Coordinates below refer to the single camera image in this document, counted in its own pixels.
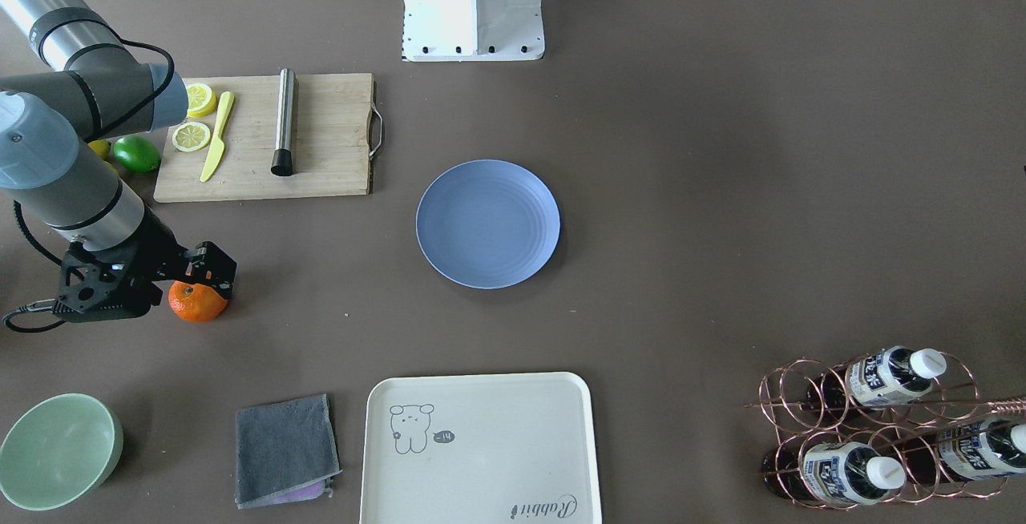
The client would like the grey folded cloth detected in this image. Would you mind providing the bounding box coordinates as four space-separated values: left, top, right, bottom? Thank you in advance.
235 393 341 510

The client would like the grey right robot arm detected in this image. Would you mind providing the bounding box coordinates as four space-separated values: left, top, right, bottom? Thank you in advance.
1 0 236 329

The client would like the yellow lemon lower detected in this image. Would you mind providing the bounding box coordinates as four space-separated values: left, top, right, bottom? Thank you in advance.
103 160 120 177

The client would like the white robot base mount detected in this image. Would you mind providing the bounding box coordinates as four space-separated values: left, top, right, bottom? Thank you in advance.
401 0 546 62

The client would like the lemon half slice upper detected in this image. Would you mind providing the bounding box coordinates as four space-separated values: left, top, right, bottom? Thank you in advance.
186 83 219 119

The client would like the steel muddler black tip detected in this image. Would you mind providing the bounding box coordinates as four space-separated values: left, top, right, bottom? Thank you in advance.
270 68 295 177

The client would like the yellow lemon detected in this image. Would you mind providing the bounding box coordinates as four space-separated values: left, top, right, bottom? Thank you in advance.
87 139 112 160
103 160 120 177

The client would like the green lime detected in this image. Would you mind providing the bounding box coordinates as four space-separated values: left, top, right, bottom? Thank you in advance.
112 135 161 173

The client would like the green bowl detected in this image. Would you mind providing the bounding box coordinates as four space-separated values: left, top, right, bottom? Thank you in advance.
1 393 124 512

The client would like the tea bottle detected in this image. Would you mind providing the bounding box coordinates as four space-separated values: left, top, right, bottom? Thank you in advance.
802 345 947 421
895 416 1025 486
761 442 907 509

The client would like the cream rabbit tray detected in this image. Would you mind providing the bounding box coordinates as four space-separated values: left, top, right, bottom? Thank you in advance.
359 372 604 523

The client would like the tea bottle top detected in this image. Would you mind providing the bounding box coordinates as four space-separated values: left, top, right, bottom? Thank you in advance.
802 345 947 421

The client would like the yellow lemon upper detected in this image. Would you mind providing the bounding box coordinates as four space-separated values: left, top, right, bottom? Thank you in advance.
87 139 112 160

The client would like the copper wire bottle rack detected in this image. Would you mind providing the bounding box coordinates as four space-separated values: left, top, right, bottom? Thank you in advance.
756 345 1024 510

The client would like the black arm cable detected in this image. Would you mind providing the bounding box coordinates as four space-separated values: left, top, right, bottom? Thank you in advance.
2 18 177 333

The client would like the blue plate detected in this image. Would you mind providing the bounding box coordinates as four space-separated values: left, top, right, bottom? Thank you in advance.
415 159 561 290

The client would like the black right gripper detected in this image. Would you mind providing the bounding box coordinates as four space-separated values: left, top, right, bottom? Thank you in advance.
54 208 237 323

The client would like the tea bottle bottom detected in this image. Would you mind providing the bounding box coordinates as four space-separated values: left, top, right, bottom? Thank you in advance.
895 416 1025 486
761 442 907 509

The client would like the orange mandarin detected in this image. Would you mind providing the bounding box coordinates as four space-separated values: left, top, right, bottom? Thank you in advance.
168 280 228 323

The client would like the yellow plastic knife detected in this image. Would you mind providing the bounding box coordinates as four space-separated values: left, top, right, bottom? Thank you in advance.
200 91 236 182

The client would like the bamboo cutting board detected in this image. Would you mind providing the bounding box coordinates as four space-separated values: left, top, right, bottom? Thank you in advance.
154 74 374 203

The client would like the lemon slice lower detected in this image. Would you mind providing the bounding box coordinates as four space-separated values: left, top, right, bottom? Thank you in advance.
170 121 212 154

